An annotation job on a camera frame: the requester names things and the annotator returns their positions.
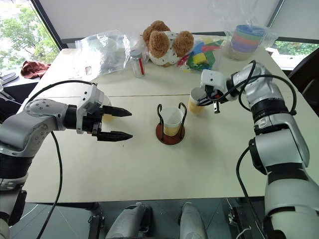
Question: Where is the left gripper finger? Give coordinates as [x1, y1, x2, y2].
[96, 130, 134, 142]
[102, 105, 133, 118]

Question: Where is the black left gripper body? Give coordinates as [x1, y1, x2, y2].
[82, 106, 104, 137]

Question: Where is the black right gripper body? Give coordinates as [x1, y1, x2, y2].
[204, 84, 225, 103]

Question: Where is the white and yellow paper cup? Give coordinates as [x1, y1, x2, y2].
[100, 96, 116, 123]
[187, 87, 208, 114]
[159, 107, 184, 136]

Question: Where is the stack of pastel bowls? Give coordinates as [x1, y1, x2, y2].
[230, 24, 266, 54]

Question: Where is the bag of colourful blocks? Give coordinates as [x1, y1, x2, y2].
[176, 34, 226, 74]

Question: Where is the clear plastic bag around bowls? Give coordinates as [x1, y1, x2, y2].
[208, 0, 279, 62]

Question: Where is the clear bottle with red stick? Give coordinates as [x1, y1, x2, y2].
[130, 49, 146, 79]

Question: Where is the clear plastic zip bag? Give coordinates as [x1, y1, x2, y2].
[74, 29, 132, 78]

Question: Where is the brown and white plush bear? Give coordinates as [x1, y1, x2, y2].
[142, 20, 195, 68]

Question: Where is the reddish brown cloth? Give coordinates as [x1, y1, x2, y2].
[20, 60, 51, 79]

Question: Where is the grey rounded shape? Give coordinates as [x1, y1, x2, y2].
[179, 201, 209, 239]
[105, 202, 153, 239]

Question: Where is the dark chair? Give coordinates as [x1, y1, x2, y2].
[287, 47, 319, 101]

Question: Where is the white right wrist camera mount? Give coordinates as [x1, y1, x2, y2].
[200, 69, 228, 95]

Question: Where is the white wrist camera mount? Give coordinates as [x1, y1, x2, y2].
[76, 83, 106, 134]
[200, 69, 228, 95]

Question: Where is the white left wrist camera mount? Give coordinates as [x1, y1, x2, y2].
[76, 83, 106, 134]

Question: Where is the wire cup holder wooden base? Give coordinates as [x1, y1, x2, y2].
[156, 102, 188, 145]

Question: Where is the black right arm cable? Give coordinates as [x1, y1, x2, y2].
[236, 60, 298, 239]

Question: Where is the black metal bracket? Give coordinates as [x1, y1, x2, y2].
[87, 215, 106, 239]
[227, 198, 263, 239]

